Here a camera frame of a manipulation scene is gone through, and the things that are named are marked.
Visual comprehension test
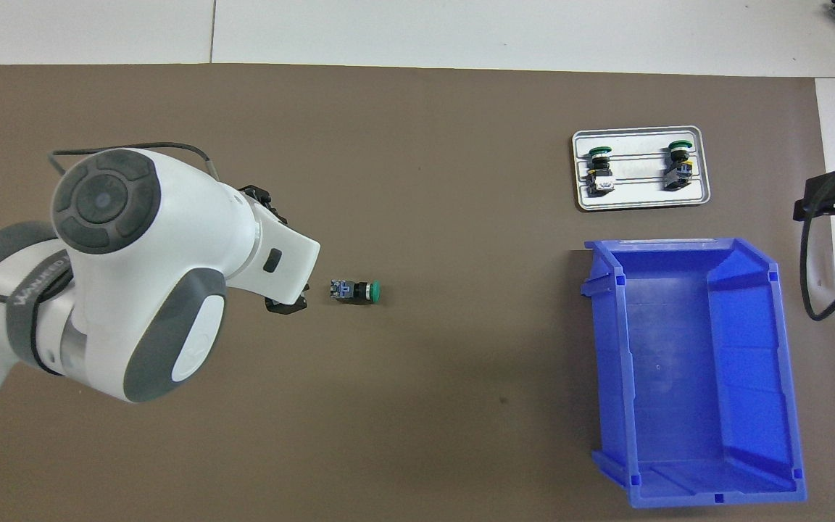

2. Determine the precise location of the green push button switch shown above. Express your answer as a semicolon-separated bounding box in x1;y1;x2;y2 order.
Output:
329;279;382;304
586;145;615;198
662;141;695;191

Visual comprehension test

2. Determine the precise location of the grey metal tray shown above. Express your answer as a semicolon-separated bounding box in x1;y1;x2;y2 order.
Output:
572;125;712;212

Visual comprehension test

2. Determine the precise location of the blue plastic storage bin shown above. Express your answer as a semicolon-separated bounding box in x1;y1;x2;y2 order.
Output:
581;238;808;508

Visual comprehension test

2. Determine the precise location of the brown table mat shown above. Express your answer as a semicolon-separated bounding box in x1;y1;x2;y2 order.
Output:
0;64;835;522

